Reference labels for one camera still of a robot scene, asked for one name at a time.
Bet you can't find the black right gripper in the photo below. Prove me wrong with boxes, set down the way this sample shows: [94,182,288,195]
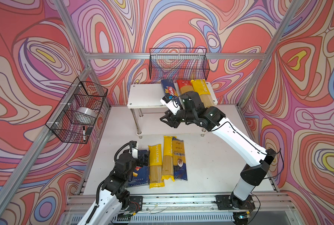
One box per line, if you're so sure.
[159,103,197,128]

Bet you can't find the yellow Pastatime spaghetti bag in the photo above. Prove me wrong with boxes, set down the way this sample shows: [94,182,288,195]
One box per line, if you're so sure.
[191,79,215,108]
[149,144,165,188]
[162,136,176,182]

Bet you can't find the dark blue Barilla spaghetti box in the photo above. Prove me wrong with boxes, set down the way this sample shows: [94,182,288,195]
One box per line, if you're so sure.
[161,79,182,106]

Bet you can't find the red spaghetti bag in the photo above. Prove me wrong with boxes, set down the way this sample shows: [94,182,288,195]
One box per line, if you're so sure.
[177,80,194,94]

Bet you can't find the blue Ankara spaghetti bag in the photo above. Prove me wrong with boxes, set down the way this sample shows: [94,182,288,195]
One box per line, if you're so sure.
[172,137,188,181]

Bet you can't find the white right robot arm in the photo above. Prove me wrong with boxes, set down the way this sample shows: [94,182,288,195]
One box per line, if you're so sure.
[160,91,277,210]

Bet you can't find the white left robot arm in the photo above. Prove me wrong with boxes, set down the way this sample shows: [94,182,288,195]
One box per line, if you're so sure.
[78,141,149,225]

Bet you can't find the white two-tier shelf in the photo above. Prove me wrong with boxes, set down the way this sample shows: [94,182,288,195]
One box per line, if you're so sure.
[127,83,207,139]

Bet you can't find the blue Barilla rigatoni box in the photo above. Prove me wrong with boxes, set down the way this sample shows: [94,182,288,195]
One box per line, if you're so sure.
[127,150,150,187]

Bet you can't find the black marker pen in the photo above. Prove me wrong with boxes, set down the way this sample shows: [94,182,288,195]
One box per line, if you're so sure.
[83,126,86,142]

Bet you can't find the silver tape roll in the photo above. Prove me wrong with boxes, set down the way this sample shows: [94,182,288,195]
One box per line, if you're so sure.
[77,107,97,118]

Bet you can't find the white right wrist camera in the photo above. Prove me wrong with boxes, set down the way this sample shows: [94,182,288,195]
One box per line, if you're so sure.
[160,94,182,115]

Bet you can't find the black wire basket back wall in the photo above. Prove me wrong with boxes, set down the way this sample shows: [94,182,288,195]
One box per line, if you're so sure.
[149,47,210,81]

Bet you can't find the black wire basket wall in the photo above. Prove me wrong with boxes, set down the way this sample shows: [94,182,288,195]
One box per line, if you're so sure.
[46,78,108,144]
[149,47,210,81]

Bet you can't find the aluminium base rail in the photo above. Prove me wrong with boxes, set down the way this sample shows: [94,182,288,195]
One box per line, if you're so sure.
[65,193,294,224]

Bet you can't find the black wire basket left wall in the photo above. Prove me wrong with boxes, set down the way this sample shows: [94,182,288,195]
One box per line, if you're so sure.
[46,78,108,144]

